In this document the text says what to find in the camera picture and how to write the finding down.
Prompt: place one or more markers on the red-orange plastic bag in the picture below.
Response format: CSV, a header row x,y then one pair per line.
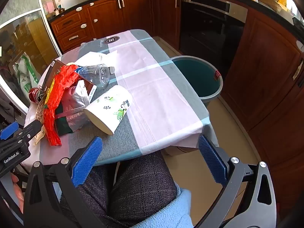
x,y
53,104

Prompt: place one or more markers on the silver foil packet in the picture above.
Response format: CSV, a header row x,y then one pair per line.
x,y
76,104

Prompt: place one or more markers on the wooden base cabinet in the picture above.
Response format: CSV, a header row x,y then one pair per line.
x,y
133,14
266,76

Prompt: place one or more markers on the green white plastic bag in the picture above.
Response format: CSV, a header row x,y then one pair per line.
x,y
26,76

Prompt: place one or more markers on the light blue fleece jacket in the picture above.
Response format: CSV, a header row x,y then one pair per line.
x,y
166,209

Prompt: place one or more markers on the red soda can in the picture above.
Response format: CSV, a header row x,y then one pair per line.
x,y
33,95

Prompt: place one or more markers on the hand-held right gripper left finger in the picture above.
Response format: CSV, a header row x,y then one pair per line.
x,y
87,161

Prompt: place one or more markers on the person's grey trousers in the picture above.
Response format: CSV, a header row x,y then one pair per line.
x,y
137,182

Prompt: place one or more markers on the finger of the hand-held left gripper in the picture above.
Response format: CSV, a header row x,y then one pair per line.
x,y
8,130
33,128

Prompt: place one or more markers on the black built-in oven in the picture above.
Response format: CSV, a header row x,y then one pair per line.
x,y
209,28

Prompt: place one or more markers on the clear plastic bottle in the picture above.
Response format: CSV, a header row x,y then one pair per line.
x,y
99,74

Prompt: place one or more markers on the white paper tissue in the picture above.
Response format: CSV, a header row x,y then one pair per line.
x,y
95,58

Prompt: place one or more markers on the white floral paper cup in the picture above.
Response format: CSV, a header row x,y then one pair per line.
x,y
106,109

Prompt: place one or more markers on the person's left hand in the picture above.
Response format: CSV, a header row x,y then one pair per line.
x,y
18,194

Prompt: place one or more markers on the white framed glass door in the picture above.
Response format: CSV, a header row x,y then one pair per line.
x,y
23,28

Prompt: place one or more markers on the grey plastic bucket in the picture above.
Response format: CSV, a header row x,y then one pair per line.
x,y
201,83

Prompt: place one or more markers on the checked pink grey tablecloth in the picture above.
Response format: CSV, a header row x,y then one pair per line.
x,y
147,87

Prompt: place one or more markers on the wooden drawer unit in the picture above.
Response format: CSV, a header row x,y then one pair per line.
x,y
71,28

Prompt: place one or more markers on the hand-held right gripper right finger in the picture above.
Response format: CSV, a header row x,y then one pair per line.
x,y
211,159

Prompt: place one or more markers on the brown cardboard box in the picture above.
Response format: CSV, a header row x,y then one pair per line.
x,y
54,70

